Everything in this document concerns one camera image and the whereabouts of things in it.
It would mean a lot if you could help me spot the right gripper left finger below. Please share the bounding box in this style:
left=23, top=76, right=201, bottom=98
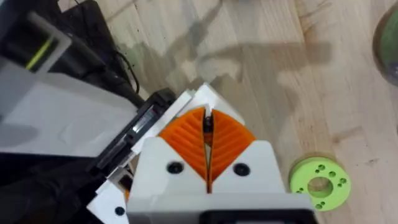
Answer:
left=127, top=106, right=208, bottom=203

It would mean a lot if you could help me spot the green bucket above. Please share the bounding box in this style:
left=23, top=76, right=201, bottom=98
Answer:
left=372, top=6, right=398, bottom=88

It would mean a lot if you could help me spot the black cable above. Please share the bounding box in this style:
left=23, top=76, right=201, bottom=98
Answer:
left=115, top=50, right=141, bottom=95

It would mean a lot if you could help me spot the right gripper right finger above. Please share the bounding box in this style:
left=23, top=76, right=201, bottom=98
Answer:
left=207, top=108, right=286, bottom=195

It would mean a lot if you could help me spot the green disc with holes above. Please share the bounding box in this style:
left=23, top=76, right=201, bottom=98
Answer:
left=288, top=156, right=352, bottom=212

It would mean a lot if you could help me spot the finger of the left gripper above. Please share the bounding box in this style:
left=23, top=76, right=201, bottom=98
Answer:
left=175, top=82, right=246, bottom=125
left=86, top=167, right=135, bottom=224

